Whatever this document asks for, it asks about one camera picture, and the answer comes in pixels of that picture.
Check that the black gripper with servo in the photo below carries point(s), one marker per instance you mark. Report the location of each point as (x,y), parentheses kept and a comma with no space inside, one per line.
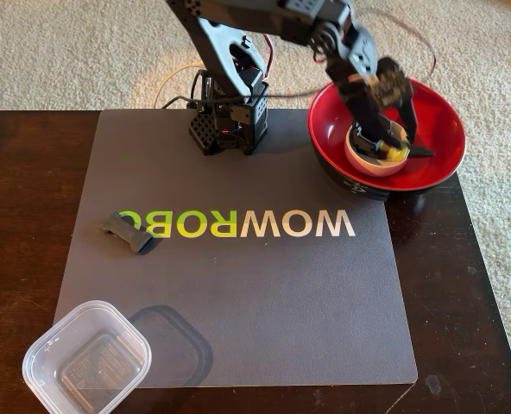
(364,116)

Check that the black printed gripper jaw part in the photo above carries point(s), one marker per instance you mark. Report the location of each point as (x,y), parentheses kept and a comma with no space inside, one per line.
(421,151)

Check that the red bowl with black outside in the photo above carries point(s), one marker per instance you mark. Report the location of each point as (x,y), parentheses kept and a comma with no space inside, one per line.
(437,142)

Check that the small wrist camera board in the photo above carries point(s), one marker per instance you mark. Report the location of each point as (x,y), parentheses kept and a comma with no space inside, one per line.
(389,86)

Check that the grey mat with WOWROBO print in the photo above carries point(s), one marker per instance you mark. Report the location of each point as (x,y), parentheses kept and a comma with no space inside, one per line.
(260,310)

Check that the clear plastic square container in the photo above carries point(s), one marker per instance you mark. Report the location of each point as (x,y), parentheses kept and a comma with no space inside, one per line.
(44,371)

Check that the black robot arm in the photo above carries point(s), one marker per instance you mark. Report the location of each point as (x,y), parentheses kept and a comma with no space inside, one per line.
(221,39)

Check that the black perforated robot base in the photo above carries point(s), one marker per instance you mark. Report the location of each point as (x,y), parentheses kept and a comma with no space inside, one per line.
(238,125)

